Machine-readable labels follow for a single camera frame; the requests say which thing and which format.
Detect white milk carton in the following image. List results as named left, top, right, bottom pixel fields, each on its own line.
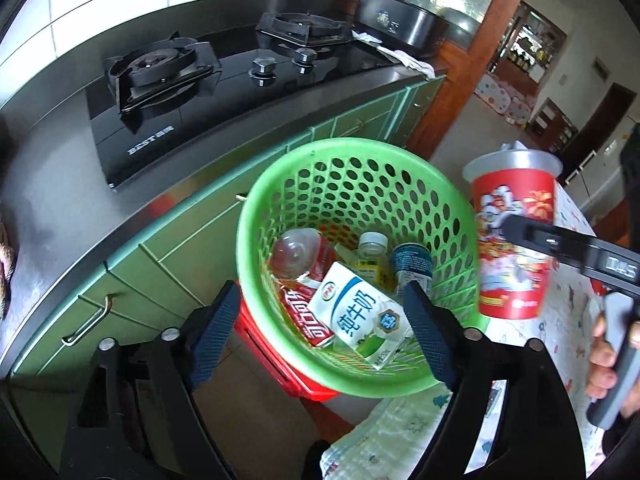
left=309, top=262, right=413, bottom=370

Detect blue silver drink can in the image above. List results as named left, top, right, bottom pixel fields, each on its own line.
left=390, top=243, right=433, bottom=298

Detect red plastic cup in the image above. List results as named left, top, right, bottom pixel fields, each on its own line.
left=463, top=142, right=562, bottom=320

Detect red soda can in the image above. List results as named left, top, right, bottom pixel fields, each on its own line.
left=278, top=282, right=335, bottom=348

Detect lime label plastic bottle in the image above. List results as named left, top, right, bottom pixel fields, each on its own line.
left=352, top=231, right=392, bottom=292

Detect red label plastic bottle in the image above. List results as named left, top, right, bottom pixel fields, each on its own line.
left=269, top=228, right=337, bottom=289

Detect green kitchen cabinets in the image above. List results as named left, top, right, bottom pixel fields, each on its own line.
left=8, top=75, right=446, bottom=461

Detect person's right hand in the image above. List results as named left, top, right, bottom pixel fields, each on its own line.
left=585, top=314, right=639, bottom=419

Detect cartoon print tablecloth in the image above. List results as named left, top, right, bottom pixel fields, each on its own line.
left=319, top=179, right=616, bottom=480

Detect red plastic stool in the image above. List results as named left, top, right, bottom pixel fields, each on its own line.
left=233, top=299, right=342, bottom=403

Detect green plastic basket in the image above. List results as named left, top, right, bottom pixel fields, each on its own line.
left=236, top=138, right=488, bottom=398

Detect polka dot play fence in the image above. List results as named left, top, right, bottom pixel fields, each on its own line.
left=474, top=72, right=536, bottom=127

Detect pink cloth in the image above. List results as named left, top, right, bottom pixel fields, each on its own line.
left=0, top=223, right=16, bottom=320

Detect black gas stove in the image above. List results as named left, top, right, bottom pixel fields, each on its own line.
left=86, top=12, right=393, bottom=188

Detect white dish cloth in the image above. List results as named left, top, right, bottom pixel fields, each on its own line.
left=352, top=30, right=436, bottom=80

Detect wooden glass door cabinet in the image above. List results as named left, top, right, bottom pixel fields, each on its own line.
left=408, top=0, right=521, bottom=159

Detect black rice cooker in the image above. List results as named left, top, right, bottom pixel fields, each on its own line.
left=354, top=0, right=449, bottom=58

